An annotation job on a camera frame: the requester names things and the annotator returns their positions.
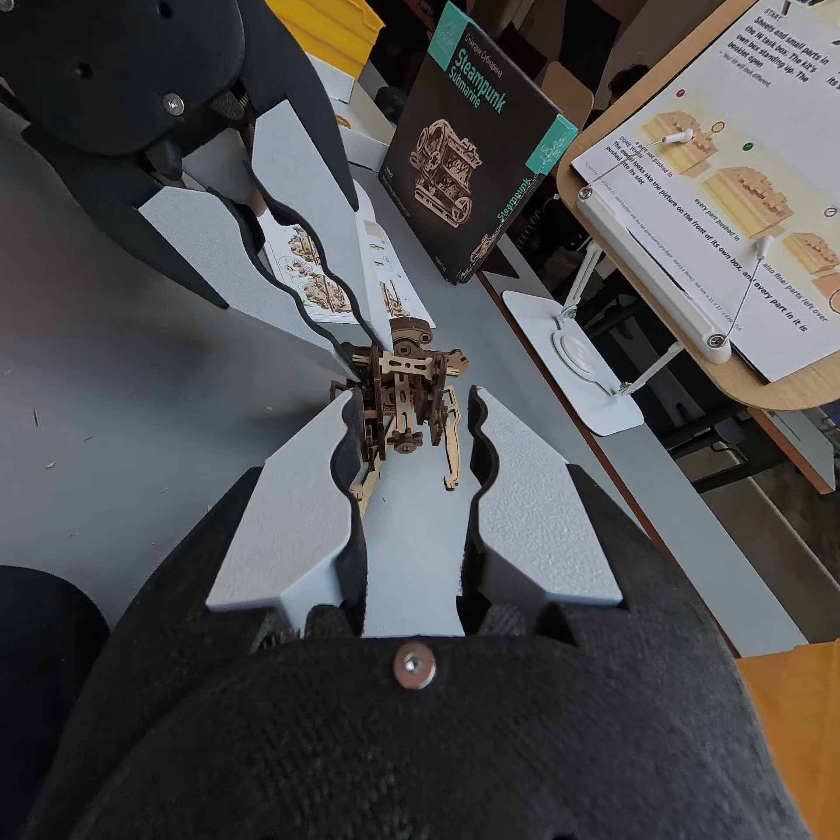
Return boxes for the black model kit box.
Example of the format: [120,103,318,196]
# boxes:
[378,0,580,287]

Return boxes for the yellow plastic bin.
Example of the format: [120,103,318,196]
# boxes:
[264,0,386,81]

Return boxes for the printed task sheet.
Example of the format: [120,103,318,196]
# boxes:
[571,0,840,385]

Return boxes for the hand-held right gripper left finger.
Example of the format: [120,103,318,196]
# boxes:
[205,390,368,635]

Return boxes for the wooden mechanical model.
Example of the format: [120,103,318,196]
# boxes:
[330,318,471,521]

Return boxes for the black cushion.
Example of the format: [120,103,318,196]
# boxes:
[0,564,111,840]

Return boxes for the orange panel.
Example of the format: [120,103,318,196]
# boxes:
[735,638,840,840]

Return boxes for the grey desk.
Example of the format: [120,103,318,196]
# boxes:
[0,39,809,658]

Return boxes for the white document stand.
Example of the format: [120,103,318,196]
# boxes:
[502,0,840,438]

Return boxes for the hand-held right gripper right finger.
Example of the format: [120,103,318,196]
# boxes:
[466,386,624,635]

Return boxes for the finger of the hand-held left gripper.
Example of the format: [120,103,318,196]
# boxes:
[136,186,362,384]
[249,98,396,357]

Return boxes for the white cardboard box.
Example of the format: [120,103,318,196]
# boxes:
[307,52,396,166]

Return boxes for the illustrated instruction booklet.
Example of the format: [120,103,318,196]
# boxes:
[256,190,429,330]

